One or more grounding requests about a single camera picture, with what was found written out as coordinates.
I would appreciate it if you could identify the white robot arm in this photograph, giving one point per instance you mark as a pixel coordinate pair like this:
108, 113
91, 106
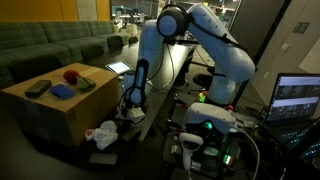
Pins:
232, 62

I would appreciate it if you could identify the dark eraser block on box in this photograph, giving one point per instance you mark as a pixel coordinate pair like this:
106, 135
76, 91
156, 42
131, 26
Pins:
38, 88

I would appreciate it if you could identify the red plush ball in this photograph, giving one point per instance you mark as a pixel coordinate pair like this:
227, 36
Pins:
71, 76

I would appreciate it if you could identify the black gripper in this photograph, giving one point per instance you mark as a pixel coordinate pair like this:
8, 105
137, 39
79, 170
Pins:
126, 113

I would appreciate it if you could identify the blue sponge cloth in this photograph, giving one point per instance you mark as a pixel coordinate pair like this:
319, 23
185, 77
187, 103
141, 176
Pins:
61, 91

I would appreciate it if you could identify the dark block at table edge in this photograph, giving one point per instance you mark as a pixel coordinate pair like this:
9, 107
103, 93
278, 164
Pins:
100, 158

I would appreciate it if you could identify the open laptop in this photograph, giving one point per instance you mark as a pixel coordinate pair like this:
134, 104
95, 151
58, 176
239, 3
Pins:
293, 103

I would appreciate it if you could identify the tablet with lit screen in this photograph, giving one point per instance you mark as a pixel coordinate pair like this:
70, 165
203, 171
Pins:
118, 67

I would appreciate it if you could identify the green plaid sofa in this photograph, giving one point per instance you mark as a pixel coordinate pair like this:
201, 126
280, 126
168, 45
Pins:
20, 41

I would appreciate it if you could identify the white VR controller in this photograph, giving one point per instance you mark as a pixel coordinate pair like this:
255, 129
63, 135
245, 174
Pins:
190, 143

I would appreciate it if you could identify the cardboard box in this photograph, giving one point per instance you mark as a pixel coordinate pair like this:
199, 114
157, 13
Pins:
64, 121

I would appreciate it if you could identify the white cloth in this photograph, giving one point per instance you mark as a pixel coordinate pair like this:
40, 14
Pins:
139, 114

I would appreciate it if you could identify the white VR headset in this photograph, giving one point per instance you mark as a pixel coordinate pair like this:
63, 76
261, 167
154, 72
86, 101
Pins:
200, 112

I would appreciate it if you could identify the white plastic bag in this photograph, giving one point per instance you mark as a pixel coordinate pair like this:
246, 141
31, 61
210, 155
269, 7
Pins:
104, 136

